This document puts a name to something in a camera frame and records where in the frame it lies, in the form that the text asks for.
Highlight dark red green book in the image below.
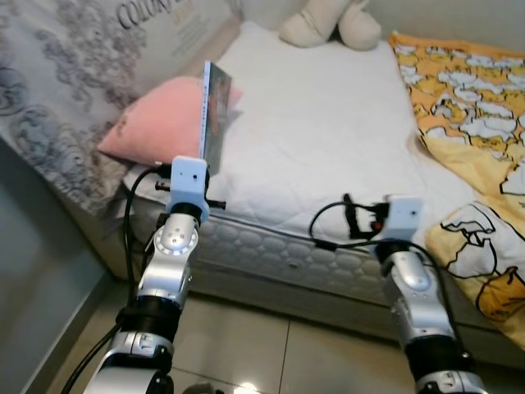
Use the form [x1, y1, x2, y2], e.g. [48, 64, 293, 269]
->
[199, 60, 233, 175]

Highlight white quilted mattress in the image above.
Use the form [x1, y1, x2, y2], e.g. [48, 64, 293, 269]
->
[123, 21, 525, 350]

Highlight pink pillow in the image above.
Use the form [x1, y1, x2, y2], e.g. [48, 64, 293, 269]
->
[97, 76, 245, 165]

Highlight grey bed base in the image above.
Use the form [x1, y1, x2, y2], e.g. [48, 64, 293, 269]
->
[185, 263, 525, 370]

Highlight yellow cartoon egg blanket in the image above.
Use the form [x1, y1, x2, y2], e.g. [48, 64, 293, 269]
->
[388, 31, 525, 350]

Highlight beige plush toy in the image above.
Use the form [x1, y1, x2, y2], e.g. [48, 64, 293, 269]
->
[279, 0, 382, 52]

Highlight grey floral headboard cover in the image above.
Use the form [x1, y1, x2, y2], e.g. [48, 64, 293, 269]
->
[0, 0, 243, 218]

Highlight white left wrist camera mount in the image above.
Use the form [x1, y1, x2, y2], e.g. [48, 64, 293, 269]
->
[170, 156, 212, 221]

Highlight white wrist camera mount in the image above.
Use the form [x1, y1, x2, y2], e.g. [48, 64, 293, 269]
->
[379, 195, 425, 243]
[170, 156, 212, 221]

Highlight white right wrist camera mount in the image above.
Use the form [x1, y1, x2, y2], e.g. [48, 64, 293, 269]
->
[379, 195, 425, 243]

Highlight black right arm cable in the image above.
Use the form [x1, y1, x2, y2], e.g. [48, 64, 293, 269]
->
[309, 201, 460, 329]

